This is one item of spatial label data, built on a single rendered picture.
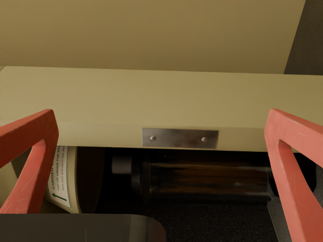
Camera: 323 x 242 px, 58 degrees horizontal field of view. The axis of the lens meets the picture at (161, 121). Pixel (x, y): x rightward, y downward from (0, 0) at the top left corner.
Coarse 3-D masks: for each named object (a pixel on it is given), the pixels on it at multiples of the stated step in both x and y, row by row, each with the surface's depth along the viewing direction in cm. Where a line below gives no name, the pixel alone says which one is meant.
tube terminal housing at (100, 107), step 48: (0, 96) 30; (48, 96) 30; (96, 96) 30; (144, 96) 31; (192, 96) 31; (240, 96) 31; (288, 96) 31; (96, 144) 28; (240, 144) 28; (0, 192) 33
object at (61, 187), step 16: (64, 160) 35; (80, 160) 50; (96, 160) 51; (64, 176) 35; (80, 176) 49; (96, 176) 50; (48, 192) 37; (64, 192) 36; (80, 192) 47; (96, 192) 48; (64, 208) 38; (80, 208) 37
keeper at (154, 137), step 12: (144, 132) 27; (156, 132) 27; (168, 132) 27; (180, 132) 27; (192, 132) 27; (204, 132) 27; (216, 132) 27; (144, 144) 28; (156, 144) 28; (168, 144) 28; (180, 144) 28; (192, 144) 28; (204, 144) 28
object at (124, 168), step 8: (136, 152) 39; (112, 160) 41; (120, 160) 41; (128, 160) 41; (136, 160) 38; (112, 168) 41; (120, 168) 41; (128, 168) 41; (136, 168) 38; (136, 176) 38; (136, 184) 39; (136, 192) 40
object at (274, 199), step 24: (168, 168) 38; (192, 168) 38; (216, 168) 38; (240, 168) 38; (264, 168) 38; (168, 192) 39; (192, 192) 39; (216, 192) 39; (240, 192) 38; (264, 192) 38
